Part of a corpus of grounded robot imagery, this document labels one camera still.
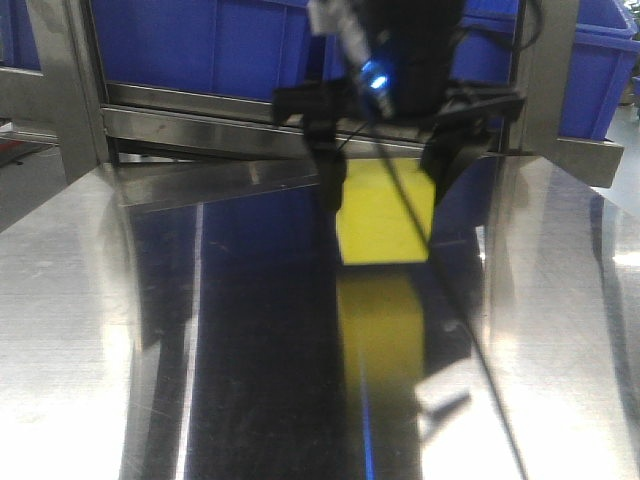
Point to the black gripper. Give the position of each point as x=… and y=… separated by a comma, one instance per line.
x=399, y=57

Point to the yellow foam block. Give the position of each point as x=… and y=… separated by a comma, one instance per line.
x=387, y=213

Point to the stainless steel shelf rack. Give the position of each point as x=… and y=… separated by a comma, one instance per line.
x=69, y=97

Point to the large blue plastic bin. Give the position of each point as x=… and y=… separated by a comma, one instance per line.
x=242, y=49

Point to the blue bin right side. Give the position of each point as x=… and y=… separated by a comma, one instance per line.
x=604, y=53

